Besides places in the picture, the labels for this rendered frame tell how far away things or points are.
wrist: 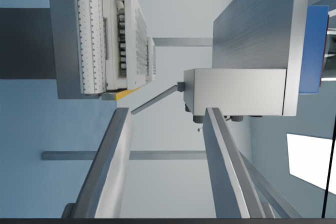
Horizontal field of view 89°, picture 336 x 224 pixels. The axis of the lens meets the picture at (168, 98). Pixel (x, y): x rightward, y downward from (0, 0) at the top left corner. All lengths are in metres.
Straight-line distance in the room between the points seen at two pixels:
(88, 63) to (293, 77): 0.45
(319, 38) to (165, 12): 4.05
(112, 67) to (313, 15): 0.47
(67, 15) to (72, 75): 0.13
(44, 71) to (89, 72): 0.22
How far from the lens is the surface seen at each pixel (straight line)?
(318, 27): 0.53
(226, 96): 0.39
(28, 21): 0.65
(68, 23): 0.48
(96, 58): 0.43
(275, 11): 0.52
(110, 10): 0.47
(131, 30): 0.45
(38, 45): 0.63
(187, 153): 1.58
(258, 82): 0.42
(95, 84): 0.42
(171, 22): 4.31
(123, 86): 0.45
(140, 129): 3.77
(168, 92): 0.59
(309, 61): 0.52
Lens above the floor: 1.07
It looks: 1 degrees up
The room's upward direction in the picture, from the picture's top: 90 degrees clockwise
